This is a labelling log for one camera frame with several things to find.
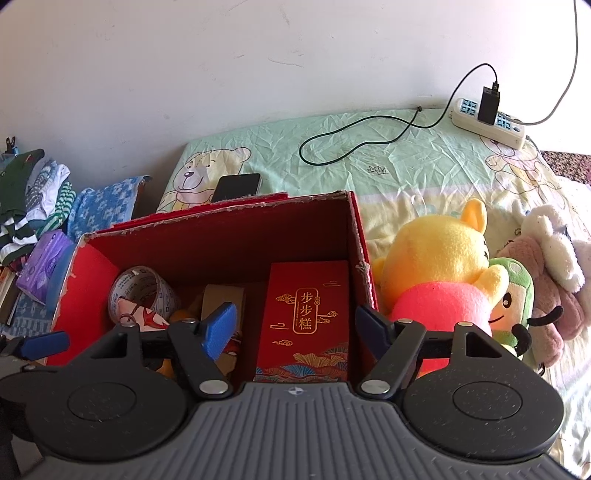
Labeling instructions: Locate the blue floral cloth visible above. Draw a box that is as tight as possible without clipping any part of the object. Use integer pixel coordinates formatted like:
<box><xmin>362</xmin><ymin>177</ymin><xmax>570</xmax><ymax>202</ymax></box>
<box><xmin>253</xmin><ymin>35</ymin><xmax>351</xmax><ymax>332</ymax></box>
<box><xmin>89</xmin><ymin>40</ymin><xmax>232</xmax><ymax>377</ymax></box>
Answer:
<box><xmin>11</xmin><ymin>175</ymin><xmax>153</xmax><ymax>333</ymax></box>

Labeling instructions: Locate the pale green bear print sheet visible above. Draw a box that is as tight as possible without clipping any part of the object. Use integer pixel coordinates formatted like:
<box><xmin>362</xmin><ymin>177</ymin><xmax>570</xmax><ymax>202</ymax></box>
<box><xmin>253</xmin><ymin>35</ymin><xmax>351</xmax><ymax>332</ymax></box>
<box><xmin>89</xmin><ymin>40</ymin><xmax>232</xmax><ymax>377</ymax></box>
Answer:
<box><xmin>157</xmin><ymin>108</ymin><xmax>591</xmax><ymax>476</ymax></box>

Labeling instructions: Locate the black smartphone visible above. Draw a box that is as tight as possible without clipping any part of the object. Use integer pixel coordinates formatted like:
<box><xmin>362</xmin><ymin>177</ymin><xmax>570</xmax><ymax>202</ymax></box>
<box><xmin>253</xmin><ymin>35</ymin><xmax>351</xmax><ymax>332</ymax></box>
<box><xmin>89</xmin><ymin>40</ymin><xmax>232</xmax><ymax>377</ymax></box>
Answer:
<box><xmin>210</xmin><ymin>173</ymin><xmax>263</xmax><ymax>204</ymax></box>

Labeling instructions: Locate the green plush toy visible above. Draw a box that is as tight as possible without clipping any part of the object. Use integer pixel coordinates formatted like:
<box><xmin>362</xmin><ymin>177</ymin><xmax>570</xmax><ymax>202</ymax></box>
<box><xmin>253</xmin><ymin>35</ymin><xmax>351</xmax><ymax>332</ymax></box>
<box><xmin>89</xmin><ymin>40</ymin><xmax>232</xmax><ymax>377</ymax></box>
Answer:
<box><xmin>487</xmin><ymin>257</ymin><xmax>565</xmax><ymax>358</ymax></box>

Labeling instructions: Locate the white power strip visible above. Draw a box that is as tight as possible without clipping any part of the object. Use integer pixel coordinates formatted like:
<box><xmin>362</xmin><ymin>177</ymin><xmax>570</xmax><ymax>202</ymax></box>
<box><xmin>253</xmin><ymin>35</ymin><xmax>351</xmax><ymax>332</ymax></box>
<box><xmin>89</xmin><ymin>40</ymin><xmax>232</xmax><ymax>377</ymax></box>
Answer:
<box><xmin>451</xmin><ymin>97</ymin><xmax>527</xmax><ymax>149</ymax></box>

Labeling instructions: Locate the purple tissue pack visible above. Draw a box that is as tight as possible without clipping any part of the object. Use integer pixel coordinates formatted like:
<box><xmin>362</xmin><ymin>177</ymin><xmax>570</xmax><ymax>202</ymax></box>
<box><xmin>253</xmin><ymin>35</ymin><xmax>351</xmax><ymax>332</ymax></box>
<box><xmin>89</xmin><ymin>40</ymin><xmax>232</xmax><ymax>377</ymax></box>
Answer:
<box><xmin>17</xmin><ymin>231</ymin><xmax>75</xmax><ymax>305</ymax></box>

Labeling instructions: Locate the black charger cable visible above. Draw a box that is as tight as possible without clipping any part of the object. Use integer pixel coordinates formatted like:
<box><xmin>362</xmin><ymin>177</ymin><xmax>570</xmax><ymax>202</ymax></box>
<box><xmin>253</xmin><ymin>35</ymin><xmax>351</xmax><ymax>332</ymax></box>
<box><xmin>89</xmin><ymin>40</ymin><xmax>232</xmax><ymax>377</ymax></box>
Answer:
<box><xmin>298</xmin><ymin>62</ymin><xmax>500</xmax><ymax>166</ymax></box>

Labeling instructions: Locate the black charger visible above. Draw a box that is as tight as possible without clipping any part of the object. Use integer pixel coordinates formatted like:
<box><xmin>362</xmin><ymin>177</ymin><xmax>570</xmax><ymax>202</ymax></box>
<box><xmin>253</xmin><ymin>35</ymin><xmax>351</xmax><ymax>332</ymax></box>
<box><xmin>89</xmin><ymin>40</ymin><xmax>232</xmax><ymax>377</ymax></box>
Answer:
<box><xmin>478</xmin><ymin>82</ymin><xmax>502</xmax><ymax>125</ymax></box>

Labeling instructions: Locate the pile of clothes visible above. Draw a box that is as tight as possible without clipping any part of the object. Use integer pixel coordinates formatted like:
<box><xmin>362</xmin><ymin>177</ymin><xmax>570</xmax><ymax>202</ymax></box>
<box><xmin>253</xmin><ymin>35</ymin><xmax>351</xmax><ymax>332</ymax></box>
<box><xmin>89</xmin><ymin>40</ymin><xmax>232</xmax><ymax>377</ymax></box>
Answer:
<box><xmin>0</xmin><ymin>148</ymin><xmax>77</xmax><ymax>268</ymax></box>

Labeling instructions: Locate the small red gift box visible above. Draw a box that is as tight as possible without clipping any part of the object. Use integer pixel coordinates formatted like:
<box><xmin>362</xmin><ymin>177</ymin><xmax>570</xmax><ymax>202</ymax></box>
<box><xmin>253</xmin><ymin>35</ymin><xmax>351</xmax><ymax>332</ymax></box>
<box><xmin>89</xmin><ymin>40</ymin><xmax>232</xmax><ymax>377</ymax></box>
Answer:
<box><xmin>253</xmin><ymin>261</ymin><xmax>351</xmax><ymax>384</ymax></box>

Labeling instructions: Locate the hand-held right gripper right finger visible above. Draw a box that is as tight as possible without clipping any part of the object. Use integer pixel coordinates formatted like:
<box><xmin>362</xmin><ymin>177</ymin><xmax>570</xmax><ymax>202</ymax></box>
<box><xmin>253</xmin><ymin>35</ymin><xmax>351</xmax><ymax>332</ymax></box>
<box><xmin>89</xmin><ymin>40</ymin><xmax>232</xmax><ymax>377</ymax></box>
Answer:
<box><xmin>355</xmin><ymin>305</ymin><xmax>525</xmax><ymax>400</ymax></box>

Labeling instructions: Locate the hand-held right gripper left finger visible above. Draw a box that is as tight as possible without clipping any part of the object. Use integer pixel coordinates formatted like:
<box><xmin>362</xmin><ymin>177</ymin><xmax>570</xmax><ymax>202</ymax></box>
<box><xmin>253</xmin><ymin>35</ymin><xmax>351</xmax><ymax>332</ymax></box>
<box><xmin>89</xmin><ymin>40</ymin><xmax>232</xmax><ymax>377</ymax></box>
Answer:
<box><xmin>88</xmin><ymin>303</ymin><xmax>238</xmax><ymax>400</ymax></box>

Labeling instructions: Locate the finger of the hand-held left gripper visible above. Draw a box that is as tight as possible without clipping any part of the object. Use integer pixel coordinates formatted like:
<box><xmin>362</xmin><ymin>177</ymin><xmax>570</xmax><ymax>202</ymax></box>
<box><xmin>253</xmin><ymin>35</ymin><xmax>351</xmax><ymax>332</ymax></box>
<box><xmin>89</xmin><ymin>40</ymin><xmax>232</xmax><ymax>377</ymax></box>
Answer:
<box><xmin>0</xmin><ymin>330</ymin><xmax>71</xmax><ymax>368</ymax></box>

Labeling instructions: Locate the clear tape roll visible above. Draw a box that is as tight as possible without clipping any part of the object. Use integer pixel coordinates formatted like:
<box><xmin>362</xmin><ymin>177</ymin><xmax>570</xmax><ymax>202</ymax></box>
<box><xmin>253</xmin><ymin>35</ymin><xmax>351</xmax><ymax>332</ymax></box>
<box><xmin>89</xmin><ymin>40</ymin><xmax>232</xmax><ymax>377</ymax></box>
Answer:
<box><xmin>107</xmin><ymin>265</ymin><xmax>182</xmax><ymax>333</ymax></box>

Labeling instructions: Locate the yellow plush bear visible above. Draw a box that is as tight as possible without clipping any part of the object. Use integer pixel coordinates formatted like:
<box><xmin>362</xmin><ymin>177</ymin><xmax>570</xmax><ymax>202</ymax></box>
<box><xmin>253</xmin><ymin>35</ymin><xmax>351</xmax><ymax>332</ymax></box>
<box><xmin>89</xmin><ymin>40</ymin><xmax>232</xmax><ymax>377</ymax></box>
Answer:
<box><xmin>372</xmin><ymin>198</ymin><xmax>511</xmax><ymax>374</ymax></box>

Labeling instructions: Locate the purple and white plush toy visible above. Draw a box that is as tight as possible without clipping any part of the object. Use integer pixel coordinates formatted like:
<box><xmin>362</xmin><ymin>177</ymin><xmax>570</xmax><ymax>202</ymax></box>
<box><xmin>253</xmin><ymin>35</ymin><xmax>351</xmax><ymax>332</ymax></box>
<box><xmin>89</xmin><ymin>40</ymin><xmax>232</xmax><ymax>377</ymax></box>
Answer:
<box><xmin>496</xmin><ymin>205</ymin><xmax>591</xmax><ymax>367</ymax></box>

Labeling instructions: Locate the dark patterned cloth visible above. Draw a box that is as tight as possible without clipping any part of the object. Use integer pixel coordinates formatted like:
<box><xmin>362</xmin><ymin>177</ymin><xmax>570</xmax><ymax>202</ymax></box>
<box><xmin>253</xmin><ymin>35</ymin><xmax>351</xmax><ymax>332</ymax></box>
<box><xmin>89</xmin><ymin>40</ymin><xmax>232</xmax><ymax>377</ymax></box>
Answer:
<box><xmin>540</xmin><ymin>150</ymin><xmax>591</xmax><ymax>185</ymax></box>

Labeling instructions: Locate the power strip cord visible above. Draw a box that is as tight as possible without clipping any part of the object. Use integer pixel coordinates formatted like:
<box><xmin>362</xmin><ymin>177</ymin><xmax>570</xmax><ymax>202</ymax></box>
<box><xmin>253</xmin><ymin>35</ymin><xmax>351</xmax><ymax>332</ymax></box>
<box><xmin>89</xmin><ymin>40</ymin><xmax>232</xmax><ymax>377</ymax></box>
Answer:
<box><xmin>524</xmin><ymin>0</ymin><xmax>580</xmax><ymax>126</ymax></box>

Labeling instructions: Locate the large red cardboard box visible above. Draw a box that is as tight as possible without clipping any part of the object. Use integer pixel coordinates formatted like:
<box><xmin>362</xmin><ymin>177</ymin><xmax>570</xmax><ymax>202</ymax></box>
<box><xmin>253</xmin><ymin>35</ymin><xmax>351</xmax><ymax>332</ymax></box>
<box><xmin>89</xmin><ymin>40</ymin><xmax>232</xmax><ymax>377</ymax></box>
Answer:
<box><xmin>46</xmin><ymin>190</ymin><xmax>380</xmax><ymax>384</ymax></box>

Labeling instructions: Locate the floral cloth pouch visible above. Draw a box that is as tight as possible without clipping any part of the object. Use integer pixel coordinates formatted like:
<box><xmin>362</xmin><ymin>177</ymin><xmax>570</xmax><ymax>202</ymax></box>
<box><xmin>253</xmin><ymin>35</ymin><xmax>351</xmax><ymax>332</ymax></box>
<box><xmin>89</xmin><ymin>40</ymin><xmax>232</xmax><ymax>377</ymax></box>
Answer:
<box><xmin>117</xmin><ymin>295</ymin><xmax>172</xmax><ymax>332</ymax></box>

